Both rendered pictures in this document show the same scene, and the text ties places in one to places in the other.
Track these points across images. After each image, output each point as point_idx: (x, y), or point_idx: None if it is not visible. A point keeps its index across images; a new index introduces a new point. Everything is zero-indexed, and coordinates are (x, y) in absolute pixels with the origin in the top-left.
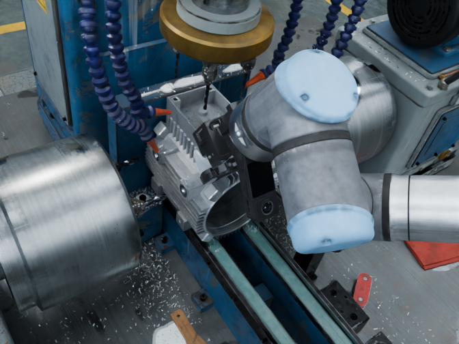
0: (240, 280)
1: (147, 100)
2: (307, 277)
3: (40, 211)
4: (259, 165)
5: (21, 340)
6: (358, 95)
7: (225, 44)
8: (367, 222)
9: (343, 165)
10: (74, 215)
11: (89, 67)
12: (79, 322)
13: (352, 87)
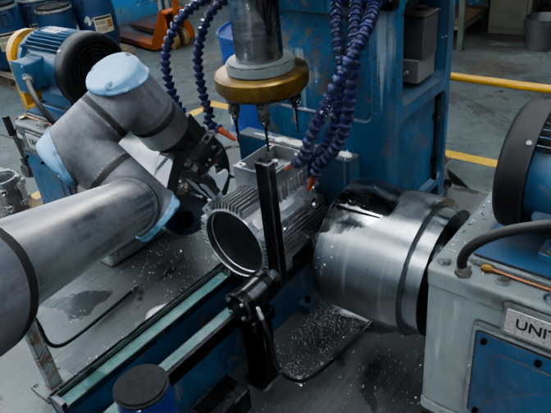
0: (194, 298)
1: (258, 138)
2: (211, 334)
3: (129, 142)
4: (165, 161)
5: (143, 251)
6: (113, 85)
7: (217, 79)
8: (46, 148)
9: (70, 114)
10: (135, 153)
11: (270, 109)
12: (164, 267)
13: (113, 79)
